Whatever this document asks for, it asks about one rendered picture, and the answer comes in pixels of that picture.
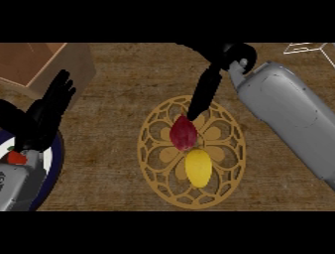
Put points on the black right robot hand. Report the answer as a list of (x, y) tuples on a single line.
[(208, 86)]

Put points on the small red fruit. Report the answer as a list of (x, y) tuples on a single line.
[(16, 158)]

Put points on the gold openwork round placemat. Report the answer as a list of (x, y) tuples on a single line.
[(192, 152)]

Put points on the red pear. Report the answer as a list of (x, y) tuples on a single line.
[(183, 134)]

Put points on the yellow mango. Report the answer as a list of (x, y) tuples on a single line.
[(198, 167)]

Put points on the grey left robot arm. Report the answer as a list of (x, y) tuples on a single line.
[(9, 187)]

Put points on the brown wooden box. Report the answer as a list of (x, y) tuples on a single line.
[(31, 64)]

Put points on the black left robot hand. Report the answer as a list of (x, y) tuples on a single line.
[(41, 115)]

